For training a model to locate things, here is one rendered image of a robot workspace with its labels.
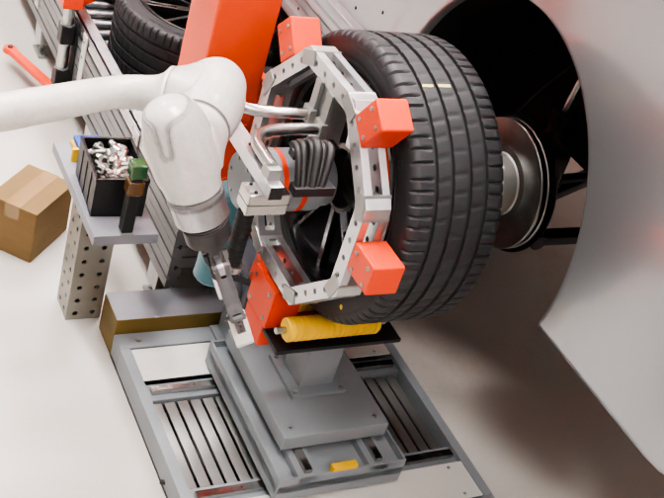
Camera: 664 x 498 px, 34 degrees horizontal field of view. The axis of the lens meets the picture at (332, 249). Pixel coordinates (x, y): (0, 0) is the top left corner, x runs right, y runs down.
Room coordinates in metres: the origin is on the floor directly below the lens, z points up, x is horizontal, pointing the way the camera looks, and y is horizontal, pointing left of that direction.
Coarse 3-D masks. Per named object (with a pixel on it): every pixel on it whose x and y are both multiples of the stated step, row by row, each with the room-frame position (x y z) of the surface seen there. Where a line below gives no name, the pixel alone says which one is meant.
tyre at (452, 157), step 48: (384, 48) 2.10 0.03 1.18; (432, 48) 2.19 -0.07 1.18; (384, 96) 2.02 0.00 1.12; (432, 96) 2.02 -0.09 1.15; (480, 96) 2.10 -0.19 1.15; (432, 144) 1.95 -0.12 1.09; (480, 144) 2.01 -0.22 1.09; (432, 192) 1.89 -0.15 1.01; (480, 192) 1.96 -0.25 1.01; (288, 240) 2.17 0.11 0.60; (432, 240) 1.87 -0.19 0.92; (480, 240) 1.94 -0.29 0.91; (432, 288) 1.89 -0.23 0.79
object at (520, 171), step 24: (504, 120) 2.39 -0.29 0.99; (504, 144) 2.36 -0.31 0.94; (528, 144) 2.30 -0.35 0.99; (504, 168) 2.28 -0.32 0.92; (528, 168) 2.27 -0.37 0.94; (504, 192) 2.25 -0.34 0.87; (528, 192) 2.25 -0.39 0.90; (504, 216) 2.28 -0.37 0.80; (528, 216) 2.22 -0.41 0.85; (504, 240) 2.25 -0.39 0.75; (528, 240) 2.23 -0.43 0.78
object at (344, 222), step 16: (304, 96) 2.28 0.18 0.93; (288, 144) 2.28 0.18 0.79; (336, 160) 2.17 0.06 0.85; (352, 176) 2.16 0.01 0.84; (336, 192) 2.14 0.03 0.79; (352, 192) 2.13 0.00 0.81; (320, 208) 2.15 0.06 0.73; (336, 208) 2.09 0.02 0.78; (352, 208) 2.05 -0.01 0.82; (288, 224) 2.19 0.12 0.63; (304, 224) 2.19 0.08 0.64; (320, 224) 2.23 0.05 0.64; (336, 224) 2.10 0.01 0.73; (304, 240) 2.16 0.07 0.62; (320, 240) 2.18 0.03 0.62; (336, 240) 2.21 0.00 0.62; (384, 240) 1.89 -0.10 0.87; (304, 256) 2.11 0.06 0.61; (320, 256) 2.09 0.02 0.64; (336, 256) 2.15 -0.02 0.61; (320, 272) 2.06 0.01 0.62
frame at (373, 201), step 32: (288, 64) 2.19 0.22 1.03; (320, 64) 2.08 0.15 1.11; (288, 96) 2.26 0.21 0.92; (352, 96) 1.97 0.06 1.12; (256, 128) 2.25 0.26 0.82; (352, 128) 1.93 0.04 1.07; (352, 160) 1.91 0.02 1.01; (384, 160) 1.92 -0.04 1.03; (384, 192) 1.87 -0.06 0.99; (256, 224) 2.14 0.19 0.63; (352, 224) 1.85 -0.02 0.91; (384, 224) 1.86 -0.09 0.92; (288, 256) 2.08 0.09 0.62; (288, 288) 1.97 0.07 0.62; (320, 288) 1.88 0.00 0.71; (352, 288) 1.84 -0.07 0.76
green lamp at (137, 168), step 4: (128, 160) 2.20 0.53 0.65; (132, 160) 2.19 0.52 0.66; (136, 160) 2.20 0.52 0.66; (140, 160) 2.21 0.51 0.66; (144, 160) 2.21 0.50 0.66; (128, 164) 2.19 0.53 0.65; (132, 164) 2.18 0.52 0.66; (136, 164) 2.18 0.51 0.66; (140, 164) 2.19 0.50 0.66; (144, 164) 2.19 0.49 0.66; (128, 168) 2.19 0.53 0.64; (132, 168) 2.17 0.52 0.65; (136, 168) 2.17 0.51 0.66; (140, 168) 2.18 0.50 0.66; (144, 168) 2.19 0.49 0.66; (128, 172) 2.19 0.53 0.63; (132, 172) 2.17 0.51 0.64; (136, 172) 2.17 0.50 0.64; (140, 172) 2.18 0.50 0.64; (144, 172) 2.19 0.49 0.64; (132, 176) 2.17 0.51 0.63; (136, 176) 2.18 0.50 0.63; (140, 176) 2.18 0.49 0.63; (144, 176) 2.19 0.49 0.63
